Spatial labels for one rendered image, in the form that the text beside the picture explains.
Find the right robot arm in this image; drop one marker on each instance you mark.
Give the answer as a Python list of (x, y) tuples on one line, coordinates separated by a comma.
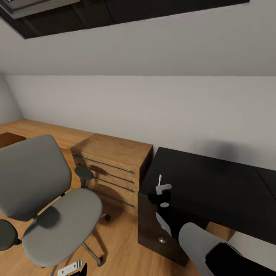
[(211, 255)]

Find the fixed window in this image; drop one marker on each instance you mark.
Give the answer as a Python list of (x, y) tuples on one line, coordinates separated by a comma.
[(37, 18)]

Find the desk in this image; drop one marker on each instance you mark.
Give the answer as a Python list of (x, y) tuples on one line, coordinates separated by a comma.
[(234, 195)]

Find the desktop computer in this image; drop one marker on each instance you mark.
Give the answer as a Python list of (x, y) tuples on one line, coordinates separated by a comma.
[(254, 249)]

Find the cabinet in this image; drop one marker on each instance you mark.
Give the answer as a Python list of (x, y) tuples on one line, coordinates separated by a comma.
[(153, 236), (119, 167)]

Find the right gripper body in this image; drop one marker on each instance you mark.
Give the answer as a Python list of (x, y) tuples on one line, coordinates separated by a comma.
[(154, 197)]

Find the swivel chair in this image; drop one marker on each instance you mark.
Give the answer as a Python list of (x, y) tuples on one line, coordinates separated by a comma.
[(33, 173)]

